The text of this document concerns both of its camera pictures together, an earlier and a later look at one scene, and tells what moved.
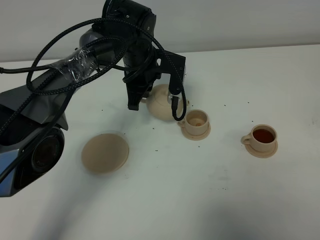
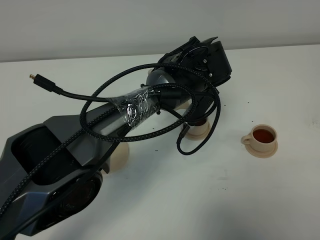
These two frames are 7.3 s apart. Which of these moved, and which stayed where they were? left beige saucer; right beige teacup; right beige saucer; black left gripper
Moved: black left gripper
Stayed: left beige saucer; right beige teacup; right beige saucer
